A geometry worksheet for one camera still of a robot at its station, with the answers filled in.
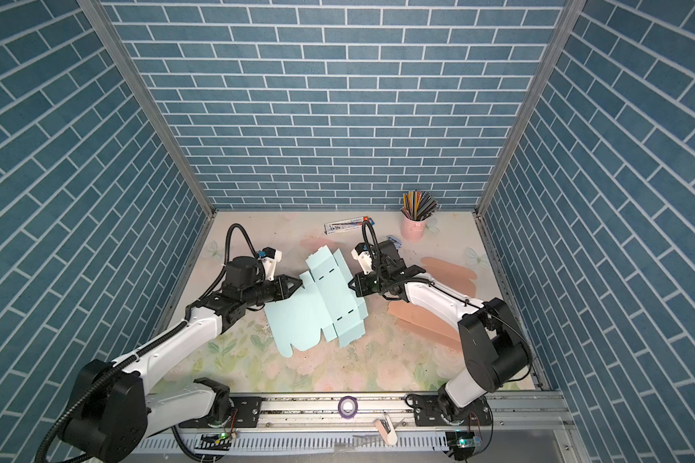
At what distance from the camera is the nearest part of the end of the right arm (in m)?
0.65

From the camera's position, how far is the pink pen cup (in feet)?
3.51

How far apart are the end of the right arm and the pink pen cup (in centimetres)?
36
